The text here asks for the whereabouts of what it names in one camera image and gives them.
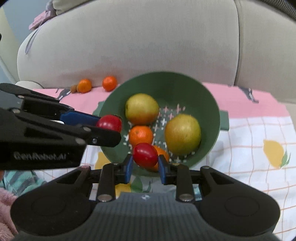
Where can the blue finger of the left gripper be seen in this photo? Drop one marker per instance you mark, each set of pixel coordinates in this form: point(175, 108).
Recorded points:
point(30, 101)
point(92, 136)

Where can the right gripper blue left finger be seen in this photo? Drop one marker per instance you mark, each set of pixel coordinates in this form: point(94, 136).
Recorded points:
point(108, 175)

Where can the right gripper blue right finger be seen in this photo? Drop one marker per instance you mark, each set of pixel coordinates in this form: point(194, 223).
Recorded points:
point(178, 175)

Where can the red cherry tomato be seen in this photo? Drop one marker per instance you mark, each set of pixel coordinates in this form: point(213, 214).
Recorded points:
point(110, 122)
point(145, 155)

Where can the yellow-green pear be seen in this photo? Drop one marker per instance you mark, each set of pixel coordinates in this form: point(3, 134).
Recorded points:
point(182, 134)
point(141, 109)

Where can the brown longan fruit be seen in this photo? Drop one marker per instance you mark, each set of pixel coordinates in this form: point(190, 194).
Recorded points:
point(74, 89)

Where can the teal striped towel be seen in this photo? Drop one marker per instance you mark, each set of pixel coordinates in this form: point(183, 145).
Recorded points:
point(21, 182)

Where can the lilac ribbon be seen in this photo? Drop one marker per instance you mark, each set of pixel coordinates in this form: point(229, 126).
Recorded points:
point(31, 40)

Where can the green perforated colander bowl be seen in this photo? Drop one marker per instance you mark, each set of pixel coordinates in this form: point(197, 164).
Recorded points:
point(175, 94)

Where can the pink butterfly box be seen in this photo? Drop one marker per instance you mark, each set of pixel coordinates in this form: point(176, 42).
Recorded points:
point(41, 18)

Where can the pink fluffy blanket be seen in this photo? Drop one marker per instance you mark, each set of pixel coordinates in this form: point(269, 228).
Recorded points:
point(8, 229)

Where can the pink checked lemon cloth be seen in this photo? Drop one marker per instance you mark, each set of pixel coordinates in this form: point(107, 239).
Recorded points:
point(258, 149)

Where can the purple plush toy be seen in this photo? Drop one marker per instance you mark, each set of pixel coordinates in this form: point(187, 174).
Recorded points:
point(49, 6)

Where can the beige back cushion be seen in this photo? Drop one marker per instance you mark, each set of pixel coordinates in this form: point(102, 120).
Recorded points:
point(62, 6)

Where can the beige fabric sofa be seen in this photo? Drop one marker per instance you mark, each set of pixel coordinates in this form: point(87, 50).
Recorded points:
point(244, 43)

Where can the houndstooth black white pillow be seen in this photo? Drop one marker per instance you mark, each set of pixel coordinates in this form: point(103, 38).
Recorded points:
point(283, 6)

